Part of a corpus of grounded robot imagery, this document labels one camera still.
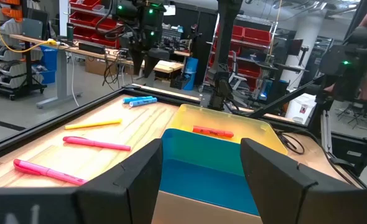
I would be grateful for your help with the white plastic container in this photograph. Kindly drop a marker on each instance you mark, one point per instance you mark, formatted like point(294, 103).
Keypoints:
point(298, 109)

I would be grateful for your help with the yellow highlighter pen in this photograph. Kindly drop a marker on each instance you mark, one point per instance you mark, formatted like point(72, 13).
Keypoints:
point(93, 124)

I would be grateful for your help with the brown cardboard box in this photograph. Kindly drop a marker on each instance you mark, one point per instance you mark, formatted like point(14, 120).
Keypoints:
point(94, 66)

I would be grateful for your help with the blue plastic bin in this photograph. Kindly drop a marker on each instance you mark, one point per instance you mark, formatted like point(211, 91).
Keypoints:
point(202, 174)

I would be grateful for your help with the yellow translucent plastic bin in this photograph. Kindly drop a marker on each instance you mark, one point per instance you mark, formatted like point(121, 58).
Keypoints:
point(249, 124)

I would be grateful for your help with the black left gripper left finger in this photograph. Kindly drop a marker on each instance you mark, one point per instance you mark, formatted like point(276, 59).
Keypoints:
point(130, 193)

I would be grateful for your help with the blue storage crate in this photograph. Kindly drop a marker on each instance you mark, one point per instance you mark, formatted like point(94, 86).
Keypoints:
point(49, 62)

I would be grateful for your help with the shelf with red bins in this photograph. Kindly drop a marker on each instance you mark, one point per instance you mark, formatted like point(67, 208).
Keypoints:
point(255, 35)
point(84, 32)

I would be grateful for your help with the black cabinet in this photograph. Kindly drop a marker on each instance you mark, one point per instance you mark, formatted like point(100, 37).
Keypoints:
point(205, 37)

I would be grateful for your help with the red marker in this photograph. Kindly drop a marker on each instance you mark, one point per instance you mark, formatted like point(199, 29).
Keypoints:
point(213, 132)

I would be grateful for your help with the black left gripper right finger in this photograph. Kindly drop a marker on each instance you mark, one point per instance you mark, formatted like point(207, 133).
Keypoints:
point(273, 186)

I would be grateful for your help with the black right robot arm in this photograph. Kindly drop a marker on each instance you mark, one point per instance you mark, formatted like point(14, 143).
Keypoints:
point(224, 46)

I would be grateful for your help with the light blue marker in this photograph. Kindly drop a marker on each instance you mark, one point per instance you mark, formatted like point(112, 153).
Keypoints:
point(143, 102)
point(137, 99)

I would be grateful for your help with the wooden top grey desk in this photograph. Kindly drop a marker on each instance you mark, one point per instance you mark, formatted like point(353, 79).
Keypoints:
point(168, 66)

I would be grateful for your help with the blue cylinder container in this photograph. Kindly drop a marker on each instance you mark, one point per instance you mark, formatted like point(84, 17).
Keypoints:
point(191, 73)

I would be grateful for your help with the pink highlighter pen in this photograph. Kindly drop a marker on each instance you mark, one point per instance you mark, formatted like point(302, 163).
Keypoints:
point(96, 143)
point(46, 171)

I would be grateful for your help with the black rack grey bins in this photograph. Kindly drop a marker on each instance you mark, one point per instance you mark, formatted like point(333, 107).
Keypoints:
point(12, 71)

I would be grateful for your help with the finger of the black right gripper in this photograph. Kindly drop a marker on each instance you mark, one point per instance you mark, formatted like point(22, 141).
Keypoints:
point(137, 60)
point(149, 63)

